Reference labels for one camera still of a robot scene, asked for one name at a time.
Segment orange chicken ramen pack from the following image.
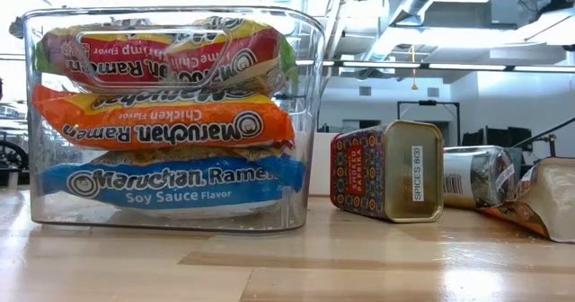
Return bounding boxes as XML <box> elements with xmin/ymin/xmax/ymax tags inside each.
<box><xmin>31</xmin><ymin>84</ymin><xmax>296</xmax><ymax>153</ymax></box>

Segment lime chili shrimp ramen pack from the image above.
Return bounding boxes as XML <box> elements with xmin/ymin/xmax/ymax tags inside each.
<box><xmin>33</xmin><ymin>16</ymin><xmax>300</xmax><ymax>95</ymax></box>

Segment blue soy sauce ramen pack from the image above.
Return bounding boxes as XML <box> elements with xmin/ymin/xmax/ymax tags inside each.
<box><xmin>39</xmin><ymin>147</ymin><xmax>307</xmax><ymax>220</ymax></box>

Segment gold-lid herb jar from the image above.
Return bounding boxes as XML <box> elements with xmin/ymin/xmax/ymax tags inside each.
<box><xmin>443</xmin><ymin>145</ymin><xmax>518</xmax><ymax>210</ymax></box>

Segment brown food pouch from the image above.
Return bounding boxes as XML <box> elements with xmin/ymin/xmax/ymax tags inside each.
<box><xmin>478</xmin><ymin>156</ymin><xmax>575</xmax><ymax>244</ymax></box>

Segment black wheel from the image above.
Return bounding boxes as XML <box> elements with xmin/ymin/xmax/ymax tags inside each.
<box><xmin>0</xmin><ymin>138</ymin><xmax>30</xmax><ymax>172</ymax></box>

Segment clear plastic storage bin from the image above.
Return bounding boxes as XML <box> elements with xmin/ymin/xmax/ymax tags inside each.
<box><xmin>21</xmin><ymin>5</ymin><xmax>327</xmax><ymax>234</ymax></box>

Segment red patterned paprika tin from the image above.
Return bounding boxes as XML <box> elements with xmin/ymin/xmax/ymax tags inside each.
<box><xmin>329</xmin><ymin>120</ymin><xmax>446</xmax><ymax>225</ymax></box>

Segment black screens row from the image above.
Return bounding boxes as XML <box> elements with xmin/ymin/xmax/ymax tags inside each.
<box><xmin>461</xmin><ymin>126</ymin><xmax>535</xmax><ymax>162</ymax></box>

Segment black slanted bar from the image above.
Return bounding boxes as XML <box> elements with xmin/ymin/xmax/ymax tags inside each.
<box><xmin>511</xmin><ymin>115</ymin><xmax>575</xmax><ymax>157</ymax></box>

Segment long light rail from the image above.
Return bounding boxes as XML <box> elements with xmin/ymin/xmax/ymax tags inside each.
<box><xmin>294</xmin><ymin>58</ymin><xmax>575</xmax><ymax>74</ymax></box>

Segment yellow hanging cord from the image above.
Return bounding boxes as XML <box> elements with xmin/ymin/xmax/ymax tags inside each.
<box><xmin>410</xmin><ymin>44</ymin><xmax>419</xmax><ymax>92</ymax></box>

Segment black frame stand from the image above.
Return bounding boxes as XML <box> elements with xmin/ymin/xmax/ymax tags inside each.
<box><xmin>396</xmin><ymin>100</ymin><xmax>463</xmax><ymax>148</ymax></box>

